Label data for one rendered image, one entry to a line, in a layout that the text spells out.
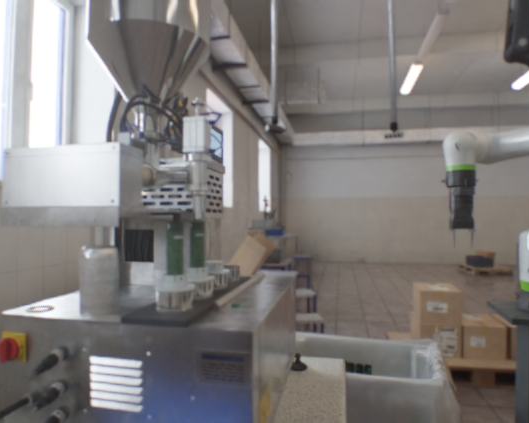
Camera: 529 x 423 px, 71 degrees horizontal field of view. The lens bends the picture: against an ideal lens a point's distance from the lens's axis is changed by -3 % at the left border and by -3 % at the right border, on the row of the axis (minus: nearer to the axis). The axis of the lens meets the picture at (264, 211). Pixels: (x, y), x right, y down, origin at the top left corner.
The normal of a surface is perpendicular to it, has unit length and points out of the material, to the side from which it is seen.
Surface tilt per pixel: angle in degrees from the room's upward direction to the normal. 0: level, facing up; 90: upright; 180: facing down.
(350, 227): 90
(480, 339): 90
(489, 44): 90
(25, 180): 90
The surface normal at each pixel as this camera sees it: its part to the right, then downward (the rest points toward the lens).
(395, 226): -0.20, -0.02
